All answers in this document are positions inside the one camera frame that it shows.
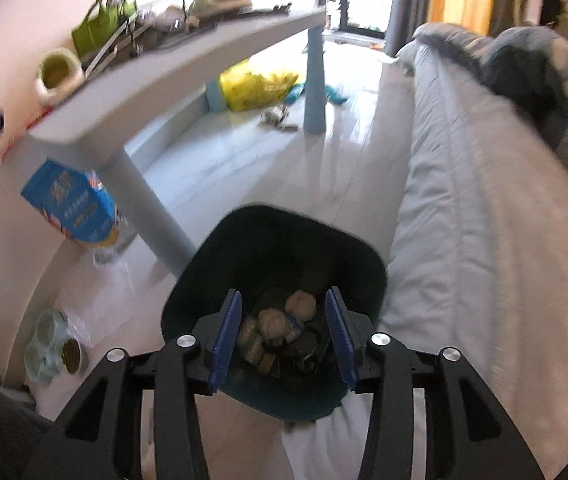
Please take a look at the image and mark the white tissue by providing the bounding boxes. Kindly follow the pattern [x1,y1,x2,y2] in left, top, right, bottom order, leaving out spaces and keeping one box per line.
[284,290,317,321]

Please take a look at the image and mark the yellow plastic bag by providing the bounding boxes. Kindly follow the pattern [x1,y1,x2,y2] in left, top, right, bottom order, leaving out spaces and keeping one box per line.
[220,60,299,112]

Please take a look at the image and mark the green handbag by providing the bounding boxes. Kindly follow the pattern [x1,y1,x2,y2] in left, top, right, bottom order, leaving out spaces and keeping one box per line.
[71,0,137,58]

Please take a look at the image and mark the blue carton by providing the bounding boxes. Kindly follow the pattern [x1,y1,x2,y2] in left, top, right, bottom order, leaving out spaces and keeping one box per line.
[20,157,119,248]

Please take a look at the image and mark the blue white tissue pack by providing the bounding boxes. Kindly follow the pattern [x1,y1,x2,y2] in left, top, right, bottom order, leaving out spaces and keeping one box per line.
[284,312,307,343]

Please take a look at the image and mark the blue patterned fleece blanket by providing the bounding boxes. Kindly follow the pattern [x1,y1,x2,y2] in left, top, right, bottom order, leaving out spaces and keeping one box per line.
[411,22,568,196]

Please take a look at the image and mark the light blue table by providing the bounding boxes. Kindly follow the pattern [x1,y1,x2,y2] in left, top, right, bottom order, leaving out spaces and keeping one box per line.
[1,7,327,278]

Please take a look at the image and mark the teal toy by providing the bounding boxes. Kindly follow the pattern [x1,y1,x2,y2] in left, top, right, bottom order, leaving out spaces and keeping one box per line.
[286,82,347,107]

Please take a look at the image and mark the grey bed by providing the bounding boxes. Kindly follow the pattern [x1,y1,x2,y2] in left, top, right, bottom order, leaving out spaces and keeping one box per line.
[281,40,568,480]

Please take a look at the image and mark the keychain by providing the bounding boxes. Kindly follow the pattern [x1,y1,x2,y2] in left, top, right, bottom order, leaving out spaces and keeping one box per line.
[260,105,299,133]

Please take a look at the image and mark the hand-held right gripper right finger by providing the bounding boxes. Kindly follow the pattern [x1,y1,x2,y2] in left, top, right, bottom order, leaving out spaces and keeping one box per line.
[325,286,547,480]

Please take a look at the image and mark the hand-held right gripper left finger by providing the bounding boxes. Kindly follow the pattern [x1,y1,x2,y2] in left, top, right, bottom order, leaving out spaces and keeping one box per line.
[24,288,243,480]

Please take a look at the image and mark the dark trash bin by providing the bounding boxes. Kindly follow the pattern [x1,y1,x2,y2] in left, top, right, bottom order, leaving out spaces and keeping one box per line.
[160,204,389,423]

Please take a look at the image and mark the clear plastic bag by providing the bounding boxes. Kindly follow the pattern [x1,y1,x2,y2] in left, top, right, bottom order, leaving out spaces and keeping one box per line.
[64,240,132,348]

